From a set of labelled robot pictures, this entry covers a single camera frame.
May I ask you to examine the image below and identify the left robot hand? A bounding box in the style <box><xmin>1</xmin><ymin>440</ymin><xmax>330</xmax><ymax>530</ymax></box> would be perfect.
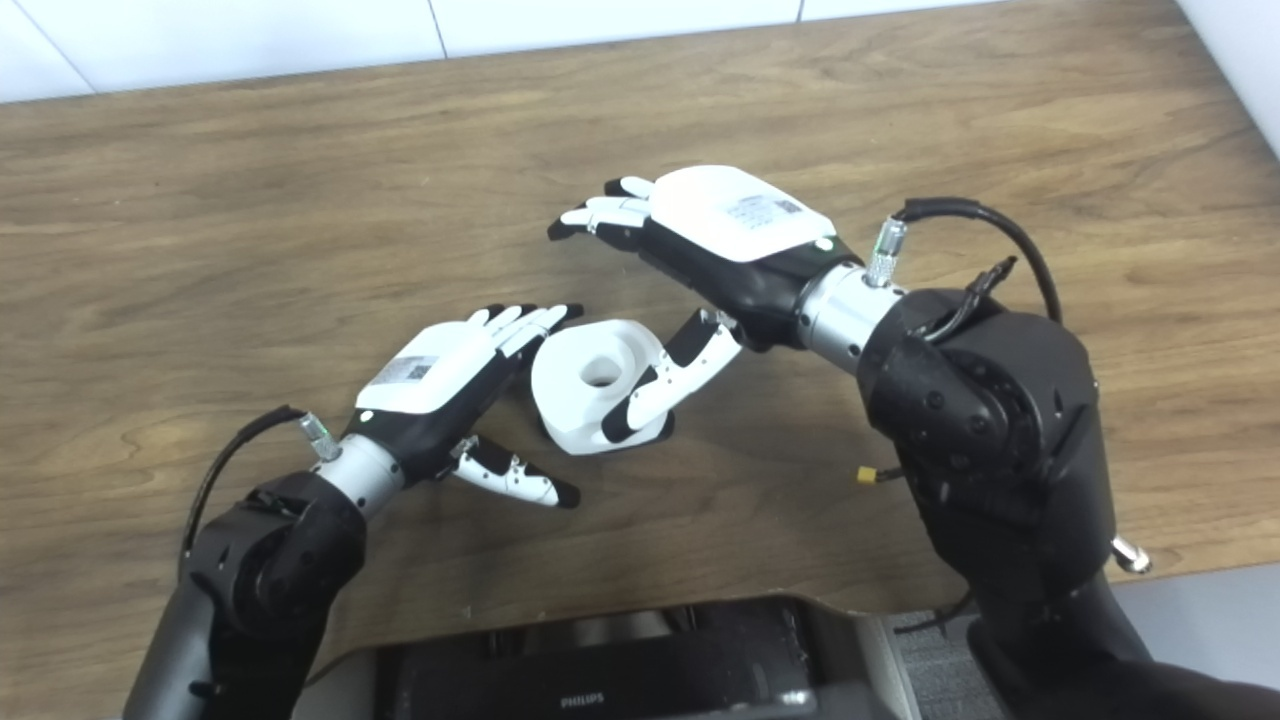
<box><xmin>345</xmin><ymin>303</ymin><xmax>585</xmax><ymax>510</ymax></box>

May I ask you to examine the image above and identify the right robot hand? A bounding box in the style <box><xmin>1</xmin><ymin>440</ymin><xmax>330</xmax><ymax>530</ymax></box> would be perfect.
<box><xmin>547</xmin><ymin>165</ymin><xmax>867</xmax><ymax>445</ymax></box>

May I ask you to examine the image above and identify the round white piece with hole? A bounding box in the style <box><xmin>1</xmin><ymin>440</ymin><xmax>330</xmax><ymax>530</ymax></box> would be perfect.
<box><xmin>530</xmin><ymin>320</ymin><xmax>677</xmax><ymax>458</ymax></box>

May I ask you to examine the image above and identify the black robot torso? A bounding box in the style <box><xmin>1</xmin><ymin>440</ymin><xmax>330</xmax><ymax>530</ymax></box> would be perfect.
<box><xmin>300</xmin><ymin>594</ymin><xmax>936</xmax><ymax>720</ymax></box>

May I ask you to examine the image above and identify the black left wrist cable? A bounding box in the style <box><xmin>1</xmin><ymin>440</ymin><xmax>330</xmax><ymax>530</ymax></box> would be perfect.
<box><xmin>179</xmin><ymin>404</ymin><xmax>343</xmax><ymax>563</ymax></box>

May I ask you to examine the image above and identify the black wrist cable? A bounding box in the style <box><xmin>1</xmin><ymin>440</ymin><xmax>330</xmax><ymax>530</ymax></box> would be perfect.
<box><xmin>179</xmin><ymin>404</ymin><xmax>343</xmax><ymax>563</ymax></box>
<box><xmin>864</xmin><ymin>196</ymin><xmax>1064</xmax><ymax>327</ymax></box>

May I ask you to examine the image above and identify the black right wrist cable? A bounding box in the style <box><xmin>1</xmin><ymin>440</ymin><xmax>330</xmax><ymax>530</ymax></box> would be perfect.
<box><xmin>864</xmin><ymin>196</ymin><xmax>1064</xmax><ymax>327</ymax></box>

